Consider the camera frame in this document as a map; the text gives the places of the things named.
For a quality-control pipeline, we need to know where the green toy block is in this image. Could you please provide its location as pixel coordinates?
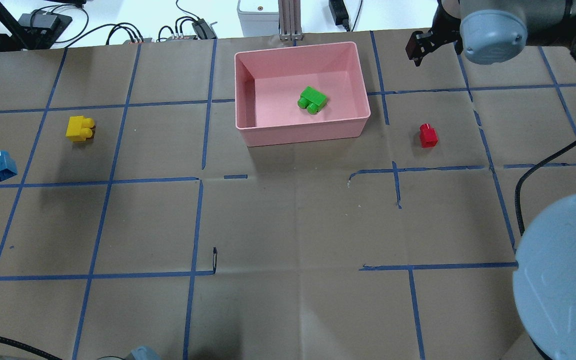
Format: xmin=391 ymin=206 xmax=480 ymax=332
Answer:
xmin=296 ymin=86 xmax=329 ymax=115

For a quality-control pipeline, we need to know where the pink plastic box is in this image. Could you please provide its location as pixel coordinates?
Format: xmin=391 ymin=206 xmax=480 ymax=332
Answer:
xmin=234 ymin=41 xmax=371 ymax=147

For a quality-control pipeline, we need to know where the white square box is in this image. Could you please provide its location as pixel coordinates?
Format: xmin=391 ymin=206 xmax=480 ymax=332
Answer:
xmin=237 ymin=0 xmax=279 ymax=37

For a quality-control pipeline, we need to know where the yellow toy block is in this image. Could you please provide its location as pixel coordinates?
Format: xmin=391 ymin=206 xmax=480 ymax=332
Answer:
xmin=65 ymin=115 xmax=96 ymax=142

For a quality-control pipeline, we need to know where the black docking device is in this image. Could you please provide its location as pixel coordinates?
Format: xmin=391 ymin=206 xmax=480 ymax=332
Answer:
xmin=18 ymin=10 xmax=73 ymax=38

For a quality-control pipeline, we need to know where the brown paper table cover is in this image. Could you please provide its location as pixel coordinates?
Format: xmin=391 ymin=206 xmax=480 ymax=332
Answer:
xmin=0 ymin=30 xmax=576 ymax=360

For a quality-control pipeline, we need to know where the black power adapter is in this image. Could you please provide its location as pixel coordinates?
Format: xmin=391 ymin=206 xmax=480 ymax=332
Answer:
xmin=327 ymin=0 xmax=350 ymax=28

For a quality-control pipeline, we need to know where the red toy block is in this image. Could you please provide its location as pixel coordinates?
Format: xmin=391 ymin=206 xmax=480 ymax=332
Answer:
xmin=419 ymin=123 xmax=439 ymax=148

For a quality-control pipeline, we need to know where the aluminium frame post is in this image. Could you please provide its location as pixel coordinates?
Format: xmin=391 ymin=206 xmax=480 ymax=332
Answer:
xmin=278 ymin=0 xmax=303 ymax=42

